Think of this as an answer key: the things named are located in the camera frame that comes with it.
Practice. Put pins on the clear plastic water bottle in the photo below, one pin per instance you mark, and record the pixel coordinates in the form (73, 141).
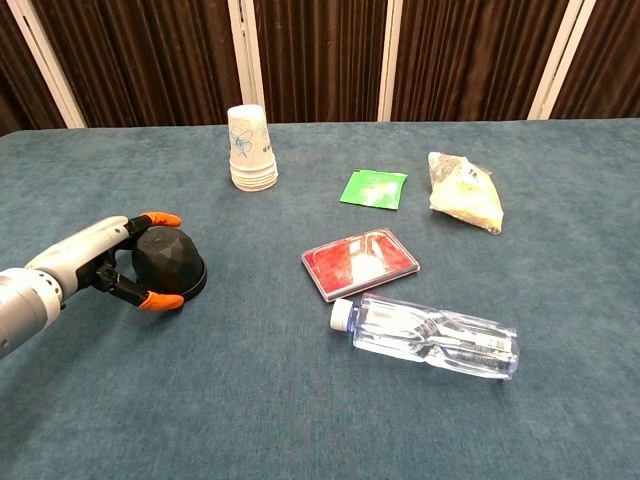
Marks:
(425, 335)

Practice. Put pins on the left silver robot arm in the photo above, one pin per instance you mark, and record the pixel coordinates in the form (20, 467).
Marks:
(20, 305)

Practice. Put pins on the white screen frame post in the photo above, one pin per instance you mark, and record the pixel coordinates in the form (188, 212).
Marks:
(555, 60)
(390, 60)
(47, 65)
(246, 55)

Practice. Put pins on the clear plastic food bag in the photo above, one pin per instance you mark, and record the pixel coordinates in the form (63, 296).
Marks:
(465, 195)

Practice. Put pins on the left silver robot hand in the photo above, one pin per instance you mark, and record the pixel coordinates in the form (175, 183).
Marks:
(80, 250)

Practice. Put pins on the black faceted dome object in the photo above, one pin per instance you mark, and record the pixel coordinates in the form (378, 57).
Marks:
(170, 260)

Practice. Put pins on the brown pleated curtain panel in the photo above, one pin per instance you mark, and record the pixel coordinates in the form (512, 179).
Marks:
(470, 60)
(320, 60)
(605, 65)
(150, 60)
(20, 90)

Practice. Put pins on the teal velvet tablecloth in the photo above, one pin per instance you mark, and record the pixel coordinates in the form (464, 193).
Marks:
(250, 400)

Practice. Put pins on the red flat plastic case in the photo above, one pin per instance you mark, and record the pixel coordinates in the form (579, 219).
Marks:
(360, 262)

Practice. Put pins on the flower print paper cup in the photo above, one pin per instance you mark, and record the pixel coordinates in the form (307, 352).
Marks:
(247, 135)

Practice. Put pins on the green foil sachet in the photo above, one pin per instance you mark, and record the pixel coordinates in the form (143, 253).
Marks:
(372, 189)

